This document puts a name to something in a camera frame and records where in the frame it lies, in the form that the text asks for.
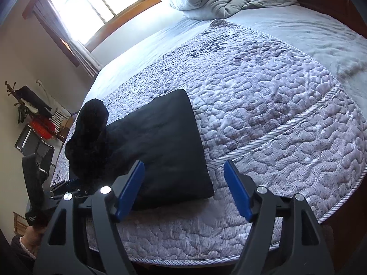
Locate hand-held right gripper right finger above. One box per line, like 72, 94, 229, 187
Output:
224, 160, 334, 275

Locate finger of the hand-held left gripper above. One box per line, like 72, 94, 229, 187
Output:
49, 178, 96, 204

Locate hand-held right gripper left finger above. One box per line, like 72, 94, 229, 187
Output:
33, 160, 145, 275

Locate black pants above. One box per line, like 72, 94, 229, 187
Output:
64, 89, 215, 211

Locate person's left forearm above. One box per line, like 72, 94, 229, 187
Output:
0, 229, 38, 275

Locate person's left hand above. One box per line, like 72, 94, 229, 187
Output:
21, 225, 44, 258

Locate metal framed black chair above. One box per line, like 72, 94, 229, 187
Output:
14, 126, 57, 179

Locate red bag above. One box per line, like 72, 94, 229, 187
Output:
27, 119, 57, 140

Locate black hanging clothes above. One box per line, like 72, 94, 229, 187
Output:
16, 85, 54, 118

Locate lavender quilted bedspread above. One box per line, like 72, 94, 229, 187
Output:
50, 19, 367, 265

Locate wooden coat rack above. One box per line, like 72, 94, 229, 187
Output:
4, 80, 53, 127

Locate grey striped curtain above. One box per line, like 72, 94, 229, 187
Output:
31, 0, 101, 78

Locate bed with grey sheet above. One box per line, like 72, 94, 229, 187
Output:
50, 0, 367, 267

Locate wooden framed window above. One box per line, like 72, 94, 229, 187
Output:
23, 0, 161, 68

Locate white wall pipe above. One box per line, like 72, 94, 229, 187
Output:
36, 79, 58, 110

